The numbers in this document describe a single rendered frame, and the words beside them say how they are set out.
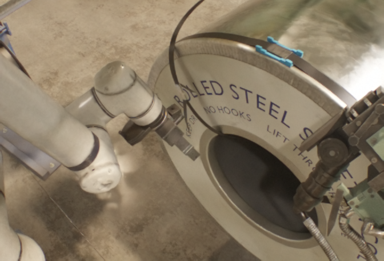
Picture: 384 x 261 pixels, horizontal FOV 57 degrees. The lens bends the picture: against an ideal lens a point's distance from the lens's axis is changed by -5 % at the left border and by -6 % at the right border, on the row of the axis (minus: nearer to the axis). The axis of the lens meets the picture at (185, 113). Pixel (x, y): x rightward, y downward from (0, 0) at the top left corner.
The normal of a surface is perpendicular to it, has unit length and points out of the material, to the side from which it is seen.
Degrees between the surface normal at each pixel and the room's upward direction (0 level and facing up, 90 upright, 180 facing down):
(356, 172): 90
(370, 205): 58
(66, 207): 0
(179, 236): 0
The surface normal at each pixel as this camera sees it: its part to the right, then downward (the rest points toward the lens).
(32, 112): 0.69, 0.39
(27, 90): 0.92, -0.16
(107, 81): -0.38, -0.48
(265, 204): -0.05, -0.66
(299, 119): -0.70, 0.55
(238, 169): 0.45, -0.13
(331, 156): -0.45, 0.21
